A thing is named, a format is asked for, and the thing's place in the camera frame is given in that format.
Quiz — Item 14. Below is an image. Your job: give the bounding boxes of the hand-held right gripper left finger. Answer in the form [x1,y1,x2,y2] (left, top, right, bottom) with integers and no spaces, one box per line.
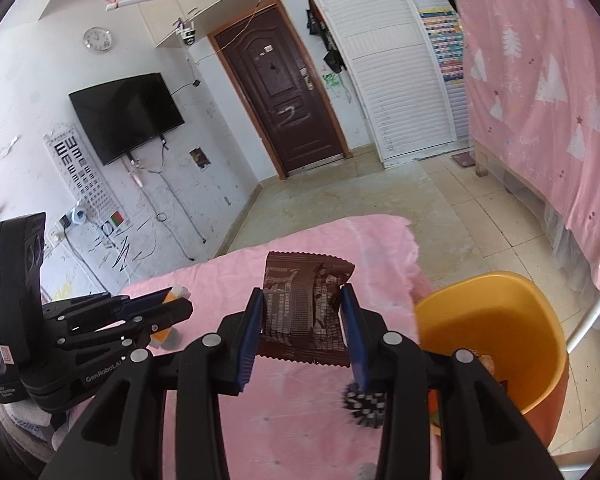
[39,287,267,480]

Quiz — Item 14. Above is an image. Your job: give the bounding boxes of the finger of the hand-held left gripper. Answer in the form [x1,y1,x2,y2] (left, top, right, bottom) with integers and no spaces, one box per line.
[42,292,171,326]
[55,299,194,356]

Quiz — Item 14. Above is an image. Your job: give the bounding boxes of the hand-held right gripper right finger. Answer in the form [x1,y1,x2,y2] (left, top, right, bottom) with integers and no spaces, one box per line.
[340,284,566,480]

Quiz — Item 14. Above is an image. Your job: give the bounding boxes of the orange white wrapper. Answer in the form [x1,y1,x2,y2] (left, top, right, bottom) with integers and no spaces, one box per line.
[147,285,191,351]

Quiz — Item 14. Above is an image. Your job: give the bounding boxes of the brown snack wrapper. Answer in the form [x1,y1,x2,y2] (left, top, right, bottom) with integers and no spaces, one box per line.
[257,250,357,368]

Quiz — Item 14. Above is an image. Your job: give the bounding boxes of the orange plastic bin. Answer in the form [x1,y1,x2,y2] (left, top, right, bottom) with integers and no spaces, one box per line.
[412,271,570,448]

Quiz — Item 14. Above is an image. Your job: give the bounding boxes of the pink blanket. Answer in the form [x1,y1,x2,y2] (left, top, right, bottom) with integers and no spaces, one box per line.
[50,214,443,480]

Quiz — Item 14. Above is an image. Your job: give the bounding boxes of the eye chart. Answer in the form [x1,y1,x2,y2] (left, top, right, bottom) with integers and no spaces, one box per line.
[42,127,126,226]

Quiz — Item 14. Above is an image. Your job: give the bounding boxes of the cream crumpled tissue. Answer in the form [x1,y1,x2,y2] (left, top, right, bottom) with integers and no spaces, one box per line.
[472,352,498,376]

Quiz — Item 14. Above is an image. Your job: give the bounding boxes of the white lace bed skirt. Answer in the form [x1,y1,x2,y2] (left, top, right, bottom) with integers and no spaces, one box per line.
[542,200,581,253]

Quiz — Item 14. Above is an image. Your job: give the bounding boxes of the brown door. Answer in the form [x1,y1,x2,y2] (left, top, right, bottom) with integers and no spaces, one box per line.
[210,2,351,178]

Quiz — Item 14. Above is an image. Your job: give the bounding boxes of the white louvred wardrobe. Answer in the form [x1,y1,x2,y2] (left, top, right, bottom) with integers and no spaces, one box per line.
[297,0,473,168]

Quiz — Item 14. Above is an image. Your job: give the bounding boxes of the pink printed bed curtain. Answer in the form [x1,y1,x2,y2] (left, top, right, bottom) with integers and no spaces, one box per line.
[452,0,600,306]

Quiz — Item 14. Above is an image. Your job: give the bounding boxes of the black hanging clothes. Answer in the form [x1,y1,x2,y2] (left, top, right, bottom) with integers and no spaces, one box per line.
[306,0,327,37]

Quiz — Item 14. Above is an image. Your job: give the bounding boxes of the black wall television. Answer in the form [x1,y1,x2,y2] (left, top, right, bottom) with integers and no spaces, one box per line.
[69,72,186,167]

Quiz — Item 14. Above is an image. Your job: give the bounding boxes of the wooden bed frame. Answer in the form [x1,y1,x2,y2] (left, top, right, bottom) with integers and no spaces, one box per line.
[472,140,546,211]

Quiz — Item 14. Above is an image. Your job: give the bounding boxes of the round wall clock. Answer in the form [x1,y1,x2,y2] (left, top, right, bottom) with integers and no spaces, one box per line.
[83,26,113,54]

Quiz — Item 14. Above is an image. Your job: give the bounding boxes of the white security camera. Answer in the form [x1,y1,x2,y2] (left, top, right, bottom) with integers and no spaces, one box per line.
[174,17,197,48]

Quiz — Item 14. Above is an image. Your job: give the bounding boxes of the colourful wall chart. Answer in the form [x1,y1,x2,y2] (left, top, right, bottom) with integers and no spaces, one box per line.
[419,6,468,140]

